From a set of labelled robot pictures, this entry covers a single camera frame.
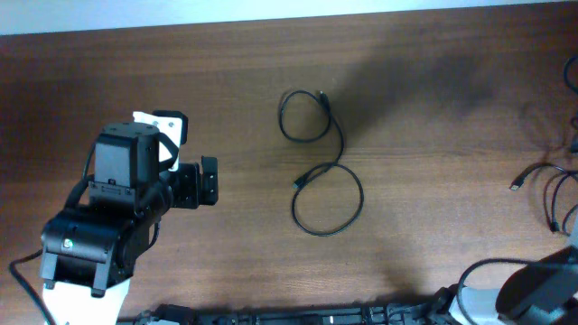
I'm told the left camera cable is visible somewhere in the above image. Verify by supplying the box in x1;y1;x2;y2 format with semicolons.
8;144;98;325

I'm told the long black cable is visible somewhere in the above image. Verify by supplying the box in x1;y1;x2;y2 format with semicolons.
277;88;365;237

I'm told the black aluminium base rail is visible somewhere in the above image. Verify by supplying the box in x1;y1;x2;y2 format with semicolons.
117;304;451;325

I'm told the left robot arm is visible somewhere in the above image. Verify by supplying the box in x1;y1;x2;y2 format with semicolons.
40;122;219;324

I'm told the short black looped cable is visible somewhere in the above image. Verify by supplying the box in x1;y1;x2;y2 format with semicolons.
562;53;578;154

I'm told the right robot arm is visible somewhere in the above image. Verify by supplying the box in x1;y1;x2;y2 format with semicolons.
444;246;577;325

